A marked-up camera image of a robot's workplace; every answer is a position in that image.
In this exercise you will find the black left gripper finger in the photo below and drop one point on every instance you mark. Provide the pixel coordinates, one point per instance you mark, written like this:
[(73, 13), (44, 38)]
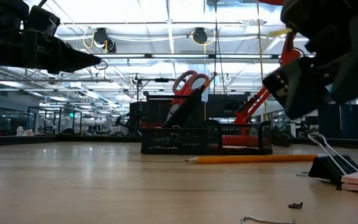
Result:
[(73, 57)]

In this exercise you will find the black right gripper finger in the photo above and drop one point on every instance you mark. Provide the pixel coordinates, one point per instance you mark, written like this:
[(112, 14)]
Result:
[(297, 90)]

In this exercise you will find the yellow wooden pencil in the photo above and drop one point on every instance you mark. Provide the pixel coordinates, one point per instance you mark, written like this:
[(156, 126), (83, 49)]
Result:
[(253, 159), (210, 80)]

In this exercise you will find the black binder clip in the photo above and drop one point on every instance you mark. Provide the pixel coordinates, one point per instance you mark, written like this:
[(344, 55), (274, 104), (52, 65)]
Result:
[(328, 168)]

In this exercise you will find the black marker pen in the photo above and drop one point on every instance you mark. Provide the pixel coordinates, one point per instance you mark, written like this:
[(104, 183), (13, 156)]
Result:
[(182, 109)]

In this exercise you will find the black mesh desk organizer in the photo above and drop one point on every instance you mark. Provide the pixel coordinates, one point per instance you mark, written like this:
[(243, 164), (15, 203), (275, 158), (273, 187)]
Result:
[(179, 140)]

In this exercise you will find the red desk lamp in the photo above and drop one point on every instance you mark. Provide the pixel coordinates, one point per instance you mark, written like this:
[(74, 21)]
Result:
[(250, 107)]

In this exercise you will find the yellow tape tag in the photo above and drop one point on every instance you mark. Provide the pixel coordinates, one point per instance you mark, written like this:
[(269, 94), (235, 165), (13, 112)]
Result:
[(278, 32)]

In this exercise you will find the dark blue room partition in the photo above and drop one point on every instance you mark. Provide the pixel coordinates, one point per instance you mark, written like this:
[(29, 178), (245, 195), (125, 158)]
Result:
[(353, 121)]

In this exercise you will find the white plastic bottle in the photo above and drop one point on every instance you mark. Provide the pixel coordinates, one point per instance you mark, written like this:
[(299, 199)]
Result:
[(20, 131)]

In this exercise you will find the small black plastic fragment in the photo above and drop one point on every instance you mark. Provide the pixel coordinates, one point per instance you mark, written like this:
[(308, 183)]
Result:
[(295, 205)]

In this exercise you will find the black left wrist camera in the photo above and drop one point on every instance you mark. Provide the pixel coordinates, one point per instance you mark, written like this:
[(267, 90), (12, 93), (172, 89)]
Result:
[(43, 20)]

